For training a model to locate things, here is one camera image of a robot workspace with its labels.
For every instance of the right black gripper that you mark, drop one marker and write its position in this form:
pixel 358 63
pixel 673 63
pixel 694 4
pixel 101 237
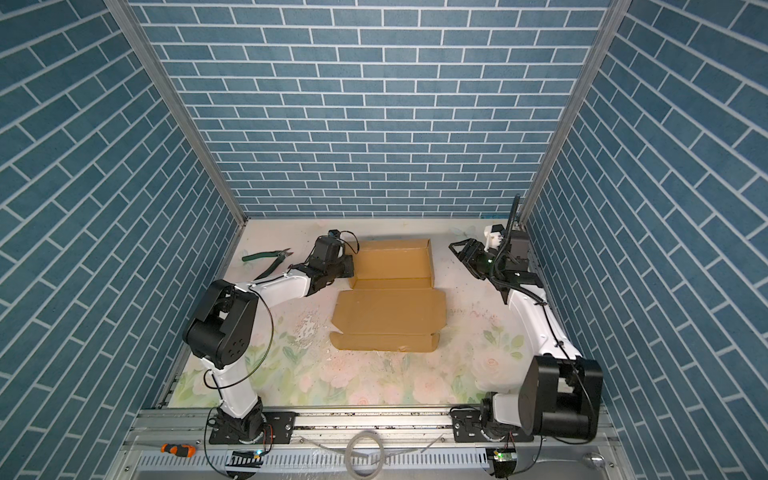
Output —
pixel 469 258

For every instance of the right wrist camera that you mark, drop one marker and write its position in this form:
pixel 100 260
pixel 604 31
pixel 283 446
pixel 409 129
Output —
pixel 494 236

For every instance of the orange black screwdriver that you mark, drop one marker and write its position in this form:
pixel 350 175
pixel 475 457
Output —
pixel 179 450

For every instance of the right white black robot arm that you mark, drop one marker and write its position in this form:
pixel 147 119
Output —
pixel 561 392

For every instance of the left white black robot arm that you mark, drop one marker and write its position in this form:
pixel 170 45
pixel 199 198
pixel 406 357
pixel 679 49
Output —
pixel 220 329

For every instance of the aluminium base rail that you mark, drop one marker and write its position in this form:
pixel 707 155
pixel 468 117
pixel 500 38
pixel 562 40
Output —
pixel 363 443

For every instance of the brown cardboard box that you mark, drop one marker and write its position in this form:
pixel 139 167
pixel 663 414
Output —
pixel 392 303

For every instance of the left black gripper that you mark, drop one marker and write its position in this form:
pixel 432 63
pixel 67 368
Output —
pixel 346 261

